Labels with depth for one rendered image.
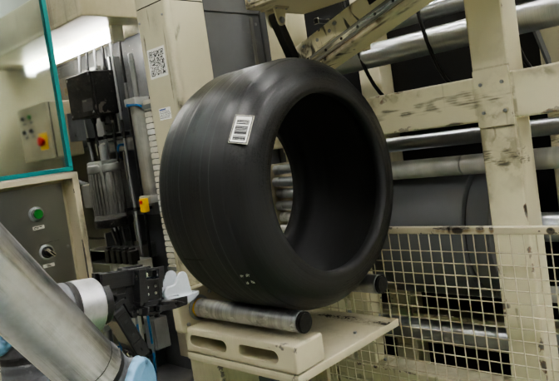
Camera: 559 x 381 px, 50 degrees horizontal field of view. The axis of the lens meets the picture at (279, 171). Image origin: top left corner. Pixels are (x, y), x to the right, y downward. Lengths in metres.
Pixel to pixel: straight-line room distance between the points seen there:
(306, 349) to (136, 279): 0.39
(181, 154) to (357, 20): 0.64
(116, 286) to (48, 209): 0.62
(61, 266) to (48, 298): 0.90
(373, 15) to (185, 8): 0.48
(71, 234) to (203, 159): 0.61
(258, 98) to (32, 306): 0.62
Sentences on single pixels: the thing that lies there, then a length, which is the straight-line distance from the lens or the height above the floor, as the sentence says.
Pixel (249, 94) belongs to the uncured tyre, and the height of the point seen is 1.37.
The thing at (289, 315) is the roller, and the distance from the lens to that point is 1.24.
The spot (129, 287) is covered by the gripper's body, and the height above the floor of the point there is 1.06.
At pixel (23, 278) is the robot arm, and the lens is 0.74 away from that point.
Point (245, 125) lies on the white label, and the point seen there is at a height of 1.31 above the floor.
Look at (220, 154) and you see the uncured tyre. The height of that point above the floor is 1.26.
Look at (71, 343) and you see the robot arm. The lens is 0.81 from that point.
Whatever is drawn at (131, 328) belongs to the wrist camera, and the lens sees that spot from 1.09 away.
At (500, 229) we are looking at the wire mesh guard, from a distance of 1.48.
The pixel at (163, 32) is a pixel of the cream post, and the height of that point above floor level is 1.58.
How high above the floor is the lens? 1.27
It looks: 3 degrees down
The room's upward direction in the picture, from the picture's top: 8 degrees counter-clockwise
